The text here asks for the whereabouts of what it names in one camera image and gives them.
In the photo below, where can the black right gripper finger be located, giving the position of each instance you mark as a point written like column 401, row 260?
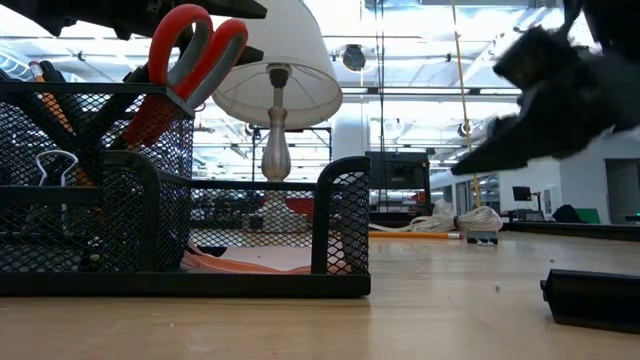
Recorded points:
column 495, row 147

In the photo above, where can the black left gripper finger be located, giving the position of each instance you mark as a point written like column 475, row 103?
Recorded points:
column 250, row 55
column 235, row 9

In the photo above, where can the black pen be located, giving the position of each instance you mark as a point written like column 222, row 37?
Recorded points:
column 131, row 85
column 51, row 70

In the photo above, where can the black binder clip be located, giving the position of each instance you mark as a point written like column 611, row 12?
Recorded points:
column 38, row 162
column 481, row 236

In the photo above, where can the orange pencil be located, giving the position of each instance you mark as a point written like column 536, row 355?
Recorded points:
column 36, row 70
column 415, row 235

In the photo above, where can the black rectangular block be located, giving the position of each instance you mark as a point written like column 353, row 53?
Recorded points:
column 590, row 305

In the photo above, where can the pink sticky note pad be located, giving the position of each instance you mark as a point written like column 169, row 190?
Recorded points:
column 225, row 265

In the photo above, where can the black mesh desk organizer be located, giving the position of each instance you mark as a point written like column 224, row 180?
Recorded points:
column 200, row 285

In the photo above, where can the silver table lamp white shade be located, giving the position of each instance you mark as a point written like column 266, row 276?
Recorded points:
column 300, row 60

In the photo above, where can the small dark monitor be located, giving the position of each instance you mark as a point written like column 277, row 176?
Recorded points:
column 522, row 193

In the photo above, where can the black equipment case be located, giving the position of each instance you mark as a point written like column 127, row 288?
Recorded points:
column 400, row 172

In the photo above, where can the black bag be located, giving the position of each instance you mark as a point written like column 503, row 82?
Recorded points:
column 567, row 214

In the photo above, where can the round ceiling fixture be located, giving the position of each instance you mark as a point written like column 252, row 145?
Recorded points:
column 354, row 57

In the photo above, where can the green panel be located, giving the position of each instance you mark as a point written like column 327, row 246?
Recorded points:
column 589, row 216

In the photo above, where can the red crate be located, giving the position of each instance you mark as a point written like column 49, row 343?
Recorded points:
column 300, row 207

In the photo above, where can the black aluminium table frame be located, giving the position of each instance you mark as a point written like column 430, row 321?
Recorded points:
column 575, row 231

